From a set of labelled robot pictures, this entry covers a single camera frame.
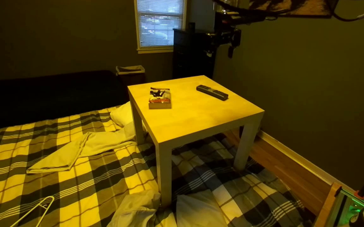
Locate light wooden side table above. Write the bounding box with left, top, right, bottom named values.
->
left=127, top=74, right=267, bottom=208

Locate dark waste bin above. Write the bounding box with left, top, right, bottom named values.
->
left=114, top=64, right=148, bottom=88

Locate black framed wall picture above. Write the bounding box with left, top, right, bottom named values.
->
left=249, top=0, right=334, bottom=18

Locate black futon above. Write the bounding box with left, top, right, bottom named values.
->
left=0, top=69, right=129, bottom=133

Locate folded cream cloth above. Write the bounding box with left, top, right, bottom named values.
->
left=25, top=128, right=138, bottom=176

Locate grey white cloth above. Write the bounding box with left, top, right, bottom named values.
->
left=106, top=187, right=176, bottom=227

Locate white clothes hanger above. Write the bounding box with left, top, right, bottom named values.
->
left=9, top=194, right=57, bottom=227

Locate black remote control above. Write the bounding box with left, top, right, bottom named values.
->
left=195, top=83, right=230, bottom=102

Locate plaid covered bed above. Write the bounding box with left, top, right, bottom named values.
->
left=0, top=104, right=319, bottom=227

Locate green box with wooden edge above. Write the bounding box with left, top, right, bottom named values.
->
left=314, top=181, right=364, bottom=227

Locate dark dresser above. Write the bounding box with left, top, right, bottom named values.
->
left=172, top=27, right=218, bottom=80

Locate white pillow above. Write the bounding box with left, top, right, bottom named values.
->
left=109, top=100, right=137, bottom=128

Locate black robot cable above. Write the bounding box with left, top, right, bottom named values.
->
left=324, top=0, right=364, bottom=22

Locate white framed window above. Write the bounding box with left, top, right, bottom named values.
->
left=133, top=0, right=188, bottom=54

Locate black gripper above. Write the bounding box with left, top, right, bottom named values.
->
left=219, top=25, right=243, bottom=59

